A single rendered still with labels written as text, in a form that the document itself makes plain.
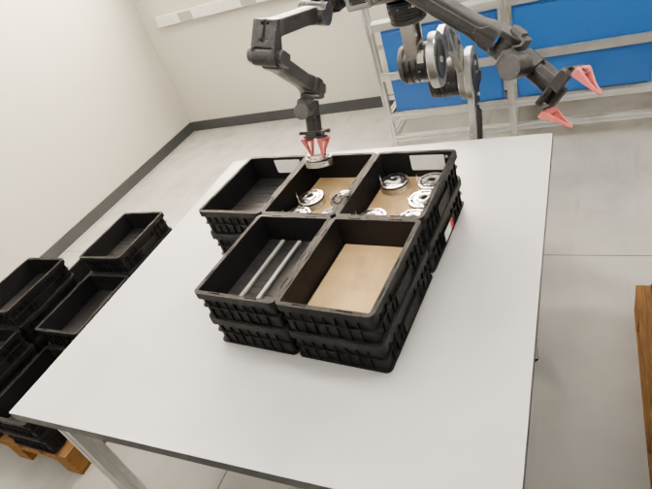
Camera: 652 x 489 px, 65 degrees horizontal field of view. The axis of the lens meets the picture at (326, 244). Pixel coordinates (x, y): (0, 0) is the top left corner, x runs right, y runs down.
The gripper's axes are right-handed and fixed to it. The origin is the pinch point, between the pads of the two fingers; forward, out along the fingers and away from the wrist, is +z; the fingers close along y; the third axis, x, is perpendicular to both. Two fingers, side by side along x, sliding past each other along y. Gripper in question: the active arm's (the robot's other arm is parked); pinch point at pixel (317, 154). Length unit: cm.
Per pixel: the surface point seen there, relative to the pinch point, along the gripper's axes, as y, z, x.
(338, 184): 3.6, 13.3, 6.1
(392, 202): 30.9, 16.4, -3.8
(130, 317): -55, 49, -57
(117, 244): -144, 51, 5
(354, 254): 29.2, 25.4, -31.1
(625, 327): 103, 84, 53
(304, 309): 32, 26, -66
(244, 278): -4, 31, -47
